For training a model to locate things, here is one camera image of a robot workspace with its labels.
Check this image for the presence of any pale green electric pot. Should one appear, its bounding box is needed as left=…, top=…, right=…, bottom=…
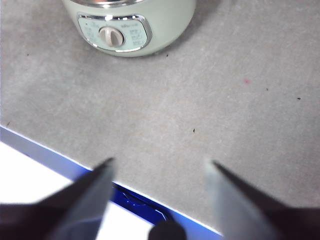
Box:
left=61, top=0, right=197, bottom=58

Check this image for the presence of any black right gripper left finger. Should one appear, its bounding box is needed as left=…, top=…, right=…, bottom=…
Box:
left=0, top=157, right=116, bottom=240

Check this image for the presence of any black round object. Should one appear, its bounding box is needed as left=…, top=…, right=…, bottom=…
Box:
left=148, top=219, right=186, bottom=240

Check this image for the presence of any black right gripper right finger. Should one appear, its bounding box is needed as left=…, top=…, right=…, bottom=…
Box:
left=205, top=160, right=320, bottom=240

